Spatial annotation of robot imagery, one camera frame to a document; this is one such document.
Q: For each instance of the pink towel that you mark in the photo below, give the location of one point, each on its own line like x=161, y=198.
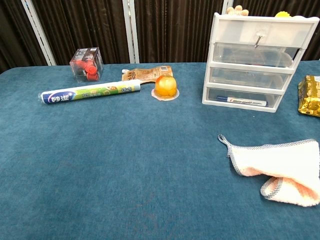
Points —
x=275, y=160

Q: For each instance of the white drawer organizer box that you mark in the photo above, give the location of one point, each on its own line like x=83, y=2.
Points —
x=250, y=66

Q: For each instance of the orange fruit jelly cup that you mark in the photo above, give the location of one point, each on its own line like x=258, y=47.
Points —
x=165, y=86

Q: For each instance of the brown spouted sauce pouch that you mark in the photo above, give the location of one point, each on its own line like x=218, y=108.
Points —
x=147, y=73

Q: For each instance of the teal blue table mat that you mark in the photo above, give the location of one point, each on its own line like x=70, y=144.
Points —
x=125, y=162

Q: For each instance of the plastic wrap roll, green-blue label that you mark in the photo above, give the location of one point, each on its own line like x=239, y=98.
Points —
x=87, y=94

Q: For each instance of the blue and white marker pen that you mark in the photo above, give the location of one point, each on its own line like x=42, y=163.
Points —
x=242, y=101

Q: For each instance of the clear box with red caps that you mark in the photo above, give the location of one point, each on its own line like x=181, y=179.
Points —
x=86, y=65

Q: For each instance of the small brown bear toy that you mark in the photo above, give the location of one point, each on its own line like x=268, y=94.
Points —
x=237, y=10

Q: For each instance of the gold foil snack package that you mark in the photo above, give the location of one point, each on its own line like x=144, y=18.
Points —
x=311, y=97

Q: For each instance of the yellow plastic toy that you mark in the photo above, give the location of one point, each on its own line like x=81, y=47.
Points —
x=283, y=14

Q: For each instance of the white slanted frame post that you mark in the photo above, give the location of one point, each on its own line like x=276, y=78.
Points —
x=40, y=35

